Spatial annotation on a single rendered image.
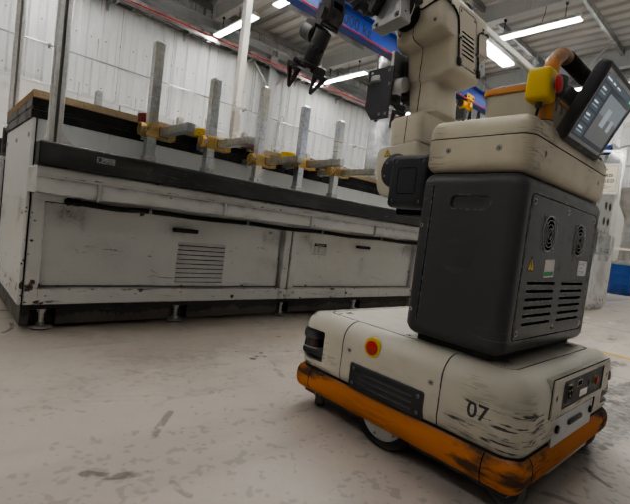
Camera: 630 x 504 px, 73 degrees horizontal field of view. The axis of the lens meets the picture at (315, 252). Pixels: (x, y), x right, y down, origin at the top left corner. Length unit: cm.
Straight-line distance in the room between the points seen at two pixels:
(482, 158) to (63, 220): 156
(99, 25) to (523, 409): 931
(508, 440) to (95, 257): 165
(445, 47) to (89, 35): 853
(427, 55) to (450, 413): 100
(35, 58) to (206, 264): 738
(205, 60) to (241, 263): 835
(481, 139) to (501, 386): 52
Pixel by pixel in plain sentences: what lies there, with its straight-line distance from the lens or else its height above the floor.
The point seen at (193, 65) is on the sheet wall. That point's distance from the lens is 1021.
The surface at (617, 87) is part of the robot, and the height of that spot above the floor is 92.
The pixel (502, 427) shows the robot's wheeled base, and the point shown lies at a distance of 97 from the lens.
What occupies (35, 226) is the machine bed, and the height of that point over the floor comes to 40.
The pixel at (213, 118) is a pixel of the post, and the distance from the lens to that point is 193.
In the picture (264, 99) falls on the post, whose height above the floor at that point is 108.
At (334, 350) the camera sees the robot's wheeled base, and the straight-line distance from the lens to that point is 121.
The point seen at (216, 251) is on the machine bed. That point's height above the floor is 35.
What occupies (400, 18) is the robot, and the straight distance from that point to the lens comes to 135.
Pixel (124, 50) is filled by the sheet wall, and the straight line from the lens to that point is 966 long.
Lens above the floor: 52
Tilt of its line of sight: 3 degrees down
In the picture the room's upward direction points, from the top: 7 degrees clockwise
